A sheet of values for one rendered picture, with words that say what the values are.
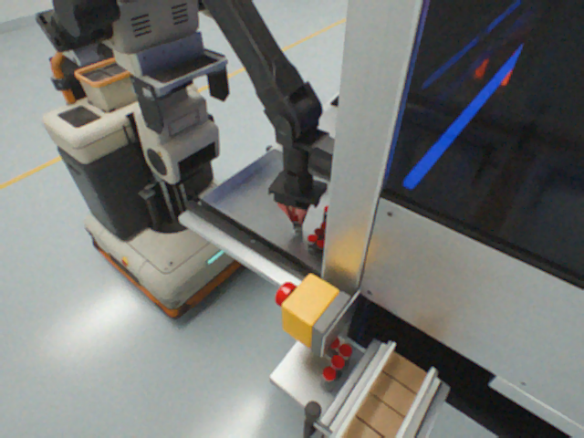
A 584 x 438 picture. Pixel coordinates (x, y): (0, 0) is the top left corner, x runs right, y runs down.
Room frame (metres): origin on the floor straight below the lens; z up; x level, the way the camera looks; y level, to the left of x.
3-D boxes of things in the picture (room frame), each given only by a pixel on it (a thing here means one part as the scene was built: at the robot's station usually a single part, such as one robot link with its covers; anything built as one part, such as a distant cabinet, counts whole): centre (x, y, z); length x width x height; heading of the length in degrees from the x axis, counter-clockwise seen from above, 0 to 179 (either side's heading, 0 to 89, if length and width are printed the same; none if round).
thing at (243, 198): (0.62, 0.00, 0.90); 0.34 x 0.26 x 0.04; 52
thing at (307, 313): (0.28, -0.03, 1.00); 0.08 x 0.07 x 0.07; 52
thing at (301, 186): (0.55, -0.01, 1.03); 0.10 x 0.07 x 0.07; 67
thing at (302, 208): (0.55, -0.01, 0.96); 0.07 x 0.07 x 0.09; 67
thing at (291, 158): (0.54, -0.02, 1.09); 0.07 x 0.06 x 0.07; 54
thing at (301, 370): (0.24, -0.06, 0.87); 0.14 x 0.13 x 0.02; 52
